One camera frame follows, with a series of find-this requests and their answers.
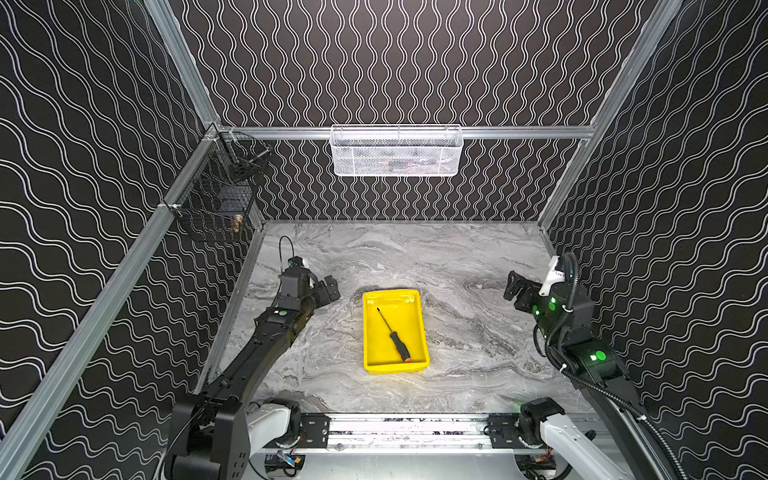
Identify black orange screwdriver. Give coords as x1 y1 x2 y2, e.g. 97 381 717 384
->
377 308 412 363

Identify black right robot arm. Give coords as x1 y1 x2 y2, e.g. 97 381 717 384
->
504 255 687 479

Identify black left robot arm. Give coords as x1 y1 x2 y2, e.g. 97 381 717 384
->
162 256 340 479

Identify yellow plastic bin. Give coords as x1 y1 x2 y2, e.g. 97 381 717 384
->
362 289 431 375

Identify aluminium back crossbar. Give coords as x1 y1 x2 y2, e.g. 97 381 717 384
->
219 126 595 141

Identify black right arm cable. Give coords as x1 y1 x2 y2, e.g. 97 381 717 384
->
532 251 691 480

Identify aluminium left table edge rail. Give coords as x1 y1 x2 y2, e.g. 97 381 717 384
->
195 230 265 393

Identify black wire wall basket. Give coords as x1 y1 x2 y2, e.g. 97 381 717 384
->
172 133 273 245

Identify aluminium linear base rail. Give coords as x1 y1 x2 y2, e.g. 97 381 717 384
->
296 413 546 455

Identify clear plastic wall basket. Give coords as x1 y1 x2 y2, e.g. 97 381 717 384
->
329 124 464 177

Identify aluminium left frame rail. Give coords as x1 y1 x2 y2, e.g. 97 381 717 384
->
1 124 218 479

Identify aluminium left back post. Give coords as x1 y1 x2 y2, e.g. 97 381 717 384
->
145 0 221 127

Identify aluminium corner frame post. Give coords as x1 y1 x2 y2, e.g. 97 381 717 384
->
538 0 682 232

